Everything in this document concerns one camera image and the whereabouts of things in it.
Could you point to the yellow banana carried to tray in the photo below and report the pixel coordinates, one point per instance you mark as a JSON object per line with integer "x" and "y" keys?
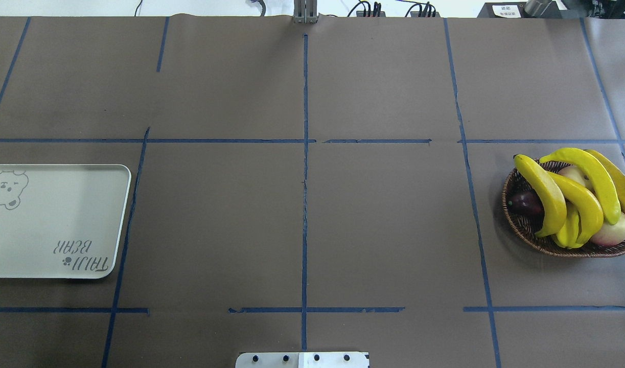
{"x": 603, "y": 185}

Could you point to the brown wicker basket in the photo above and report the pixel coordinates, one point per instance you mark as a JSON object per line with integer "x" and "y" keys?
{"x": 524, "y": 227}

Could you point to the yellow banana basket left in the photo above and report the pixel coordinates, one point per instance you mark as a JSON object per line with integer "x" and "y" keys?
{"x": 550, "y": 195}

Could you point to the yellow banana basket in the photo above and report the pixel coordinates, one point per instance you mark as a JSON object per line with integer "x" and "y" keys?
{"x": 586, "y": 204}
{"x": 550, "y": 195}

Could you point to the yellow banana basket middle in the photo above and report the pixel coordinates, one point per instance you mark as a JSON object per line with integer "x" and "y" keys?
{"x": 586, "y": 204}

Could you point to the yellow banana basket outer edge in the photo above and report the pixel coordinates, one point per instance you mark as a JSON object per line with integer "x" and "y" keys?
{"x": 615, "y": 173}

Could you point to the black power adapter left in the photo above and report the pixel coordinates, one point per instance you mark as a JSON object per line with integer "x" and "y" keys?
{"x": 365, "y": 9}

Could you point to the black power adapter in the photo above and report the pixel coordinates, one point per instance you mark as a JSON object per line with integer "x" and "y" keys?
{"x": 421, "y": 10}
{"x": 365, "y": 9}

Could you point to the black power adapter right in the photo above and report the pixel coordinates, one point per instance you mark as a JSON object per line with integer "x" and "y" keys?
{"x": 421, "y": 10}

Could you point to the dark purple plum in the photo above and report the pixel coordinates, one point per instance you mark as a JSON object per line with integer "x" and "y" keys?
{"x": 525, "y": 203}

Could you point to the black box with label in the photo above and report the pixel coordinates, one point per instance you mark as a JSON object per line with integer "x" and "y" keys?
{"x": 513, "y": 10}

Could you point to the pink white peach back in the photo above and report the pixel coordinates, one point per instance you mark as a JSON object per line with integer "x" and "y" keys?
{"x": 576, "y": 174}

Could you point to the pink white peach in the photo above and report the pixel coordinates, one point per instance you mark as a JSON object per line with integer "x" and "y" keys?
{"x": 576, "y": 174}
{"x": 610, "y": 234}

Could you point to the white bear print tray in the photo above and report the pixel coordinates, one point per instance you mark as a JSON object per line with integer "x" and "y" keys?
{"x": 61, "y": 221}

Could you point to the metal cylinder weight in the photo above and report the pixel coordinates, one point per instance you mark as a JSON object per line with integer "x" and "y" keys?
{"x": 536, "y": 8}

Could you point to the pink white peach front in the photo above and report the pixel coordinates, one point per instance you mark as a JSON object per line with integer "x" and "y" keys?
{"x": 610, "y": 234}

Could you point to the aluminium frame post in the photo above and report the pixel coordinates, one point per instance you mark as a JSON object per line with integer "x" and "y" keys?
{"x": 305, "y": 12}

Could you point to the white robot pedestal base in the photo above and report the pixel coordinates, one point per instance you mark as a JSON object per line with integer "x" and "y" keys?
{"x": 303, "y": 359}

